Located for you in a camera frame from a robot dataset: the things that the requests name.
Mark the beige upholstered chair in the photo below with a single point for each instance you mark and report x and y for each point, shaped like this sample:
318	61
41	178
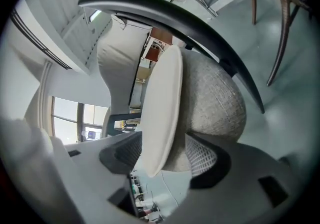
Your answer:
117	55

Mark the cream seat cushion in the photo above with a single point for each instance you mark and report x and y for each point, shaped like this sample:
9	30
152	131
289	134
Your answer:
162	107

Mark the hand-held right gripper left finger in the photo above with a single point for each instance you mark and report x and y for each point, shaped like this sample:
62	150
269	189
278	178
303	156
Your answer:
100	193

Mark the brown wicker chair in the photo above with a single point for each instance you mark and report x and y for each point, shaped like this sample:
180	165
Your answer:
285	17

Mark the tube ceiling light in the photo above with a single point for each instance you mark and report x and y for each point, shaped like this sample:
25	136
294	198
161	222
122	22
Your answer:
95	15

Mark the black balcony railing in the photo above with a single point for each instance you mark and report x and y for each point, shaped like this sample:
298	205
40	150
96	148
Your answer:
46	49

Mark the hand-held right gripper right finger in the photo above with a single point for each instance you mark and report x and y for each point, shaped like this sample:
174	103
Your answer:
237	200

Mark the wooden vanity cabinet white top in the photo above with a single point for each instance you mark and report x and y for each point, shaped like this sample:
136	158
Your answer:
153	53

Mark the large window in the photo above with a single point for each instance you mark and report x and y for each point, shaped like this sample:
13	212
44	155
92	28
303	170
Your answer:
65	112

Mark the white ceiling pipes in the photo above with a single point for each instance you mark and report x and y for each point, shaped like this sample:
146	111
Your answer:
45	87

